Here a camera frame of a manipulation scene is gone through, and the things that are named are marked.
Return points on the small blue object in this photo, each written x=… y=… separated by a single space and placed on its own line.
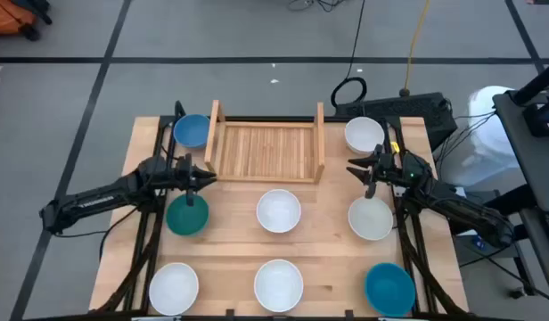
x=478 y=243

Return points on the black device with blue screen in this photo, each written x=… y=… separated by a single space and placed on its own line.
x=542 y=120

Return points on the white plastic bag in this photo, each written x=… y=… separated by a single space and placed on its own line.
x=488 y=134

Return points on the blue bowl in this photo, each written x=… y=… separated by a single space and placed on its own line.
x=190 y=131

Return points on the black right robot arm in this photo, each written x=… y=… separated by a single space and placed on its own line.
x=461 y=209

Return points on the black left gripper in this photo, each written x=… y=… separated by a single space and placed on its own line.
x=185 y=176

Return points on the wooden slatted shelf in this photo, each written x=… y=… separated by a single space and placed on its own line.
x=265 y=151

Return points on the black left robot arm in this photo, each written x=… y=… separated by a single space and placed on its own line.
x=100 y=198

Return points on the black diagonal pole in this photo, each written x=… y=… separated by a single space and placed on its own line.
x=539 y=80

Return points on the teal bowl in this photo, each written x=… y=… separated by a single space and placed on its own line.
x=390 y=290

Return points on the black wheeled base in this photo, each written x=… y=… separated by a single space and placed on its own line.
x=38 y=15

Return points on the dark grey desk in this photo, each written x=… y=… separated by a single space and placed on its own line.
x=542 y=174

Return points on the silver metal bracket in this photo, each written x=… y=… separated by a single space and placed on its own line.
x=156 y=318
x=403 y=319

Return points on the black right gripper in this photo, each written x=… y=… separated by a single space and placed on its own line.
x=388 y=169

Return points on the dark green bowl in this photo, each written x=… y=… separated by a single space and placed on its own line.
x=185 y=220

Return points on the black mesh computer case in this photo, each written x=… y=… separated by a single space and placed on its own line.
x=403 y=109

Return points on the black stand frame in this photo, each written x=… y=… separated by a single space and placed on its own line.
x=521 y=198

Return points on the black metal table frame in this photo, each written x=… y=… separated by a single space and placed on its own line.
x=166 y=120

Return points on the white ceramic bowl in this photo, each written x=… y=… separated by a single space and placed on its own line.
x=278 y=285
x=173 y=289
x=370 y=218
x=279 y=211
x=361 y=134

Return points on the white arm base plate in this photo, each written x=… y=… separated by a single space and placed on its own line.
x=398 y=191

